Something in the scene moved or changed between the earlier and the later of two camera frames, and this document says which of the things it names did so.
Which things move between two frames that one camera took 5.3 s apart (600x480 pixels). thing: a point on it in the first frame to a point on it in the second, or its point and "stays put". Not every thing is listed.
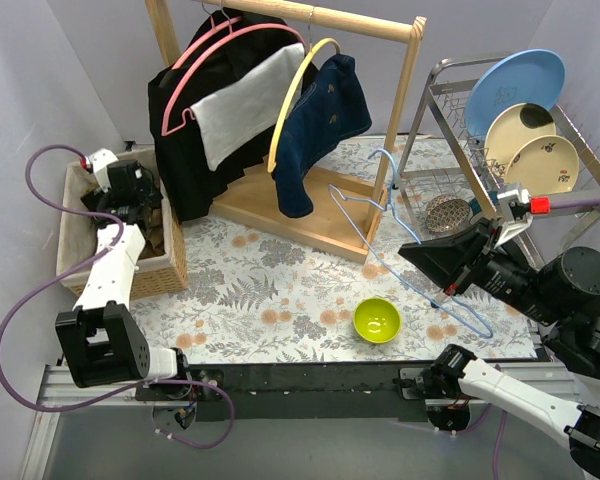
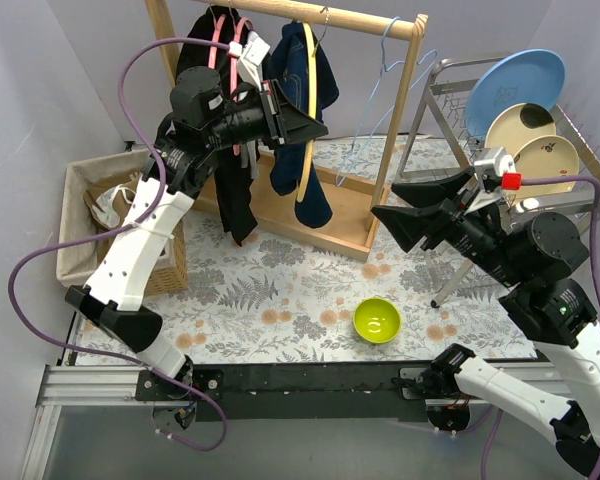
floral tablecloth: x=256 y=298 stays put
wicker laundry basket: x=78 y=237 stays put
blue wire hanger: x=391 y=193 to x=434 y=54
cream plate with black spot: x=512 y=127 stays put
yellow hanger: x=270 y=167 to x=314 y=96
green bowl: x=377 y=320 stays put
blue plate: x=534 y=76 stays put
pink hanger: x=188 y=111 to x=233 y=63
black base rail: x=371 y=392 stays put
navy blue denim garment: x=329 y=109 to x=287 y=64
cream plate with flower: x=547 y=164 stays put
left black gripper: x=93 y=201 to x=272 y=113
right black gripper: x=473 y=259 to x=443 y=220
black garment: x=175 y=83 to x=235 y=191
